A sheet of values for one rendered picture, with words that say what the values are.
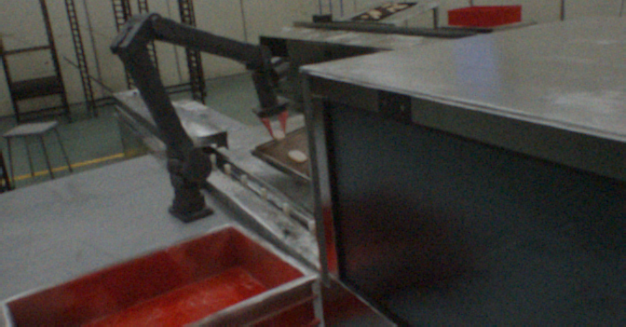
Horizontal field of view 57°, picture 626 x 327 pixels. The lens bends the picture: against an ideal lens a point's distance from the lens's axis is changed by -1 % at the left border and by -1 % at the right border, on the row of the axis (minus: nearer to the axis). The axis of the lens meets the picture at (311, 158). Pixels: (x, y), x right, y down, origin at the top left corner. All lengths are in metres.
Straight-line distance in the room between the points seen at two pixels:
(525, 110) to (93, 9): 8.20
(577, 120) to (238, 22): 8.70
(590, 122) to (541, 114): 0.04
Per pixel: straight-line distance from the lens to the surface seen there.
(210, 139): 2.04
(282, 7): 9.34
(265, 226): 1.37
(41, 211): 1.91
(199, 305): 1.18
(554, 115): 0.43
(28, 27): 8.46
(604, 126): 0.41
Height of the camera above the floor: 1.41
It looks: 18 degrees down
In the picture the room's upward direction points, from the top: 6 degrees counter-clockwise
